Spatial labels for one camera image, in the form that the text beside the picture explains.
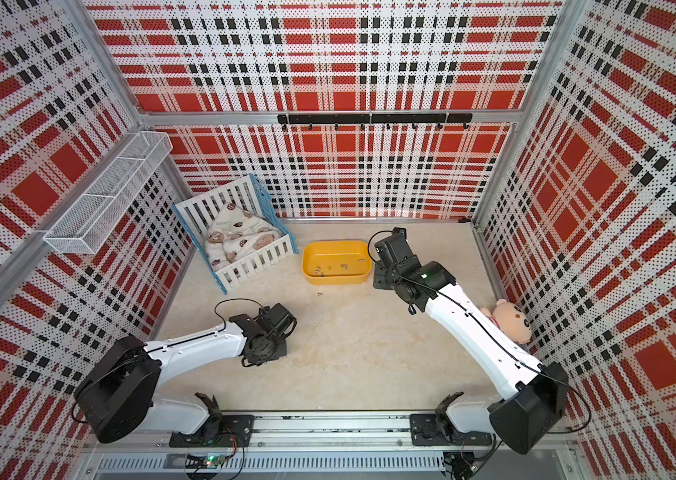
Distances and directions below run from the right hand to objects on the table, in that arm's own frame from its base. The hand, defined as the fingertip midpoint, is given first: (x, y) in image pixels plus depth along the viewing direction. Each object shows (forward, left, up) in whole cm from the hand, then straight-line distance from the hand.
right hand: (390, 271), depth 77 cm
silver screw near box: (+7, +22, -23) cm, 32 cm away
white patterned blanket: (+32, +57, -20) cm, 68 cm away
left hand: (-13, +32, -23) cm, 41 cm away
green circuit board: (-39, +43, -21) cm, 62 cm away
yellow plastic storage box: (+20, +17, -23) cm, 35 cm away
